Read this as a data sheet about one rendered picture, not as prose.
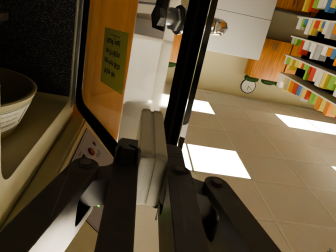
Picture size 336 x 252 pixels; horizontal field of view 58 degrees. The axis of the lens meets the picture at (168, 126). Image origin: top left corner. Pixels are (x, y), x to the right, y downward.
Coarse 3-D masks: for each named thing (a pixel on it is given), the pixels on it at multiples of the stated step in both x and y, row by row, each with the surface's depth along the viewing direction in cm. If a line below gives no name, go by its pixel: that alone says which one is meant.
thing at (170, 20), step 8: (160, 0) 26; (168, 0) 25; (160, 8) 26; (176, 8) 27; (152, 16) 27; (160, 16) 26; (168, 16) 26; (176, 16) 27; (152, 24) 28; (160, 24) 26; (168, 24) 27; (176, 24) 27
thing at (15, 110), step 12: (0, 72) 42; (12, 72) 42; (0, 84) 42; (12, 84) 42; (24, 84) 40; (0, 96) 42; (12, 96) 41; (24, 96) 34; (0, 108) 31; (12, 108) 33; (24, 108) 35; (0, 120) 32; (12, 120) 34; (0, 132) 34
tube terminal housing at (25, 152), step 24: (72, 72) 50; (48, 96) 50; (24, 120) 41; (48, 120) 42; (0, 144) 26; (24, 144) 35; (48, 144) 42; (0, 168) 27; (24, 168) 33; (0, 192) 28; (0, 216) 28
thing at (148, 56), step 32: (96, 0) 43; (128, 0) 35; (96, 32) 44; (128, 32) 35; (160, 32) 30; (96, 64) 44; (128, 64) 36; (160, 64) 30; (96, 96) 45; (128, 96) 36; (160, 96) 30; (192, 96) 27; (128, 128) 36
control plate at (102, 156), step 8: (88, 136) 52; (80, 144) 48; (88, 144) 50; (96, 144) 53; (80, 152) 46; (88, 152) 49; (96, 152) 51; (104, 152) 54; (72, 160) 43; (96, 160) 50; (104, 160) 52; (112, 160) 55; (96, 208) 41; (88, 216) 39; (96, 216) 40; (96, 224) 39
